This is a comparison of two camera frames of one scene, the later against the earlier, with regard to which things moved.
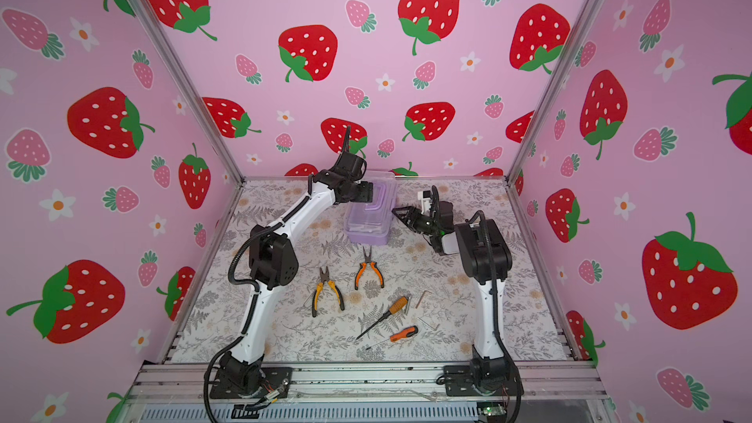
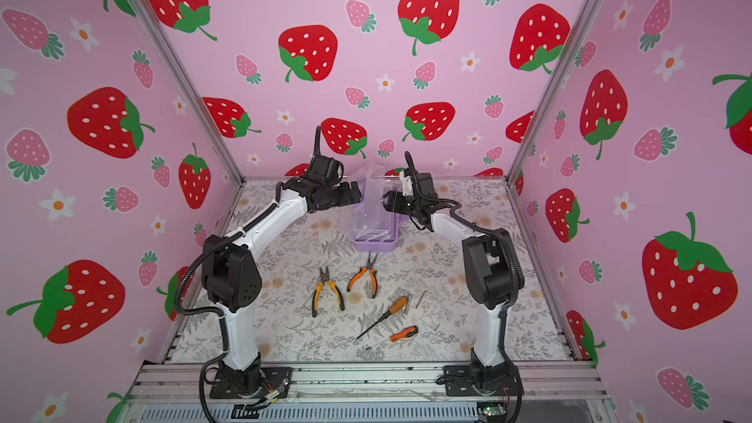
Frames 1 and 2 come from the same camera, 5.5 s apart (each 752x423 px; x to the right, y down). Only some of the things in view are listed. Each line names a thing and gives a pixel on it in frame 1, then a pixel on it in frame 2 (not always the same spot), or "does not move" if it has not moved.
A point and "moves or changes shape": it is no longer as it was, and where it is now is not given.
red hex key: [422, 297] does not move
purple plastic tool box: [370, 222] moves or changes shape
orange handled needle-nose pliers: [362, 265] moves or changes shape
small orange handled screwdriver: [408, 332] does not move
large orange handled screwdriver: [395, 307] does not move
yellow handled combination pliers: [325, 278] does not move
